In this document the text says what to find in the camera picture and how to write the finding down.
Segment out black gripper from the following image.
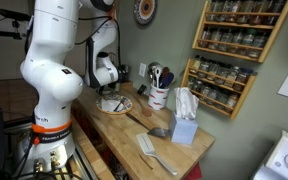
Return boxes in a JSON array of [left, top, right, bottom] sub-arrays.
[[98, 82, 119, 95]]

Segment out white paper napkin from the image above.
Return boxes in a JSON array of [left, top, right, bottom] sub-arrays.
[[100, 97, 122, 113]]

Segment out metal fork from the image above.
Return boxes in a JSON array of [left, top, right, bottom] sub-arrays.
[[113, 97, 127, 113]]

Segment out colourful patterned plate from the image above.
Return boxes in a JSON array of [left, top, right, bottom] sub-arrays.
[[95, 93, 134, 116]]

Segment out small black timer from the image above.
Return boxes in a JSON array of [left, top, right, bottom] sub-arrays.
[[136, 84, 148, 97]]

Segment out metal ladle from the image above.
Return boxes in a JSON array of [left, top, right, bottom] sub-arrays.
[[147, 61, 162, 77]]

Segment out white utensil crock red print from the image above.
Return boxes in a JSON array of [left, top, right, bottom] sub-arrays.
[[147, 83, 170, 111]]

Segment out white slotted spoon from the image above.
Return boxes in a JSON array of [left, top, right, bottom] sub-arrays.
[[153, 66, 163, 88]]

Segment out brown wooden spoon in crock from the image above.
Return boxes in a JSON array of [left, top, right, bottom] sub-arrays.
[[160, 66, 171, 84]]

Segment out blue spatula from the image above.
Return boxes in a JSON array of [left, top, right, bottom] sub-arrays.
[[162, 72, 176, 89]]

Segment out low wooden bench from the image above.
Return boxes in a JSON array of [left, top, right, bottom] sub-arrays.
[[71, 114, 117, 180]]

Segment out white tissue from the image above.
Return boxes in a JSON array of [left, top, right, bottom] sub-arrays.
[[173, 87, 200, 121]]

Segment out pale blue tissue box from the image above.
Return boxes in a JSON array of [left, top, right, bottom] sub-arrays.
[[168, 112, 199, 145]]

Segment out red cloth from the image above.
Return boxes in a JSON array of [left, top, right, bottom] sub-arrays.
[[183, 162, 204, 180]]

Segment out wooden spice rack two shelves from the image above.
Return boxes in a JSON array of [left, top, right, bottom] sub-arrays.
[[180, 58, 258, 120]]

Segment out spice jar blue lid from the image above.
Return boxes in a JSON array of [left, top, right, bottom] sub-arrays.
[[236, 67, 254, 84]]

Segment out wooden spice rack three shelves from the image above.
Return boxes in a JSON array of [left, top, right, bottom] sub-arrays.
[[192, 0, 288, 64]]

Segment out white kitchen stove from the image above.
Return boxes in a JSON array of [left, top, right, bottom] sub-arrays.
[[250, 129, 288, 180]]

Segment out white wall outlet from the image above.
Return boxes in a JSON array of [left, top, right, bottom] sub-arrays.
[[138, 62, 147, 78]]

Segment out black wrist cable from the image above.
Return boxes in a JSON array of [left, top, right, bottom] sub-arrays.
[[74, 14, 122, 69]]

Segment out metal spatula wooden handle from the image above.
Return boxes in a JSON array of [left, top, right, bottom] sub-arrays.
[[125, 112, 172, 138]]

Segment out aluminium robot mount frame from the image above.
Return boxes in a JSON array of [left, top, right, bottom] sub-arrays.
[[60, 143, 100, 180]]

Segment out black camera boom stand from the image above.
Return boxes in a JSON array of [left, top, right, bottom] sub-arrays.
[[0, 8, 32, 41]]

